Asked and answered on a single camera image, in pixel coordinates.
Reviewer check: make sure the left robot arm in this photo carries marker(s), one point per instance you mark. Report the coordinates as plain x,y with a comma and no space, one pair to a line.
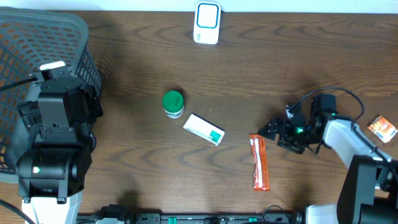
52,170

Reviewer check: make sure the red orange snack bar wrapper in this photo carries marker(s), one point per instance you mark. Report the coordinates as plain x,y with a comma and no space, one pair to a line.
260,170

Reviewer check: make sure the green lid jar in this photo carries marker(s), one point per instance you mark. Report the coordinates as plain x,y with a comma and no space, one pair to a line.
173,104

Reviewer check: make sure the white green medicine box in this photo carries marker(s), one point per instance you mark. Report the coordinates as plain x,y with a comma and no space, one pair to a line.
204,129

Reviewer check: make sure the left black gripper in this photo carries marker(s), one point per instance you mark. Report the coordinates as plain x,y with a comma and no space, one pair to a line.
84,101

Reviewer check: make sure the orange small carton box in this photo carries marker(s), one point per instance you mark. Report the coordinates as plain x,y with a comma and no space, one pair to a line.
383,129

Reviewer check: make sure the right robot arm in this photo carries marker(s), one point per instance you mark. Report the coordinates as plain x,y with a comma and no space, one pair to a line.
369,192

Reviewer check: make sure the white barcode scanner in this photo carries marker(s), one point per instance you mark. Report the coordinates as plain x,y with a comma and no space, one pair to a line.
206,26

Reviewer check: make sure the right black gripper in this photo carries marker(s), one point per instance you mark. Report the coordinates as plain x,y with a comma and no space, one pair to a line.
286,124

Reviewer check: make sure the grey plastic mesh basket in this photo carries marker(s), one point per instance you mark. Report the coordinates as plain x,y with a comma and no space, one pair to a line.
31,38

